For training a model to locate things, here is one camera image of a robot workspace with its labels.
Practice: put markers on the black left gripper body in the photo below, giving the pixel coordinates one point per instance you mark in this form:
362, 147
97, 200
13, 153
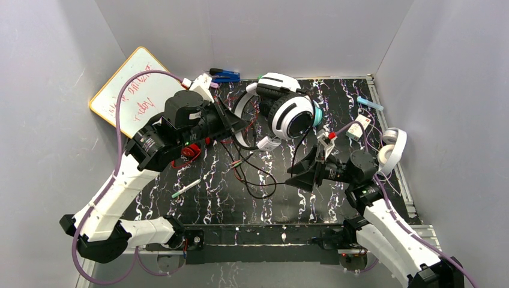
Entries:
222, 120

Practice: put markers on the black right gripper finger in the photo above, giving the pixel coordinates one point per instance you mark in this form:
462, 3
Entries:
309, 164
302, 181

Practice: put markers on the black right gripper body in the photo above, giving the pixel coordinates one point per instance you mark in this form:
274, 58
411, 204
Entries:
318, 171

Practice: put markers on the black and white headphones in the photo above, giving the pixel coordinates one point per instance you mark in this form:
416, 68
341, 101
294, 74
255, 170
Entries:
289, 111

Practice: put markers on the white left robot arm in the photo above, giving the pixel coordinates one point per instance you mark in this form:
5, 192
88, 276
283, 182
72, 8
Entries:
99, 232

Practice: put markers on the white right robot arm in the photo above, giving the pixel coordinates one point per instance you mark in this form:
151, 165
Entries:
378, 227

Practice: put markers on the white beige headphones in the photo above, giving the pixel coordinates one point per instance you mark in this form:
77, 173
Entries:
391, 153

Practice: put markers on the teal headphones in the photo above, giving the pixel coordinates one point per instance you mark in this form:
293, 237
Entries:
317, 114

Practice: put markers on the small white labelled box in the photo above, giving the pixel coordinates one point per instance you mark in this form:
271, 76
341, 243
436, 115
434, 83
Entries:
355, 132

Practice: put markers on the blue stapler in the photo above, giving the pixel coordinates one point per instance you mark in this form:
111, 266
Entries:
224, 76

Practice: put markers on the light blue marker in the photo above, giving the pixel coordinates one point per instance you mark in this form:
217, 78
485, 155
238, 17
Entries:
370, 104

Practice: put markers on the white green capped pen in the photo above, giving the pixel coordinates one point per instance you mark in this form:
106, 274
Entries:
185, 188

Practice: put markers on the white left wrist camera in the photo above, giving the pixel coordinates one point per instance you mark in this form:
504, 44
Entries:
201, 85

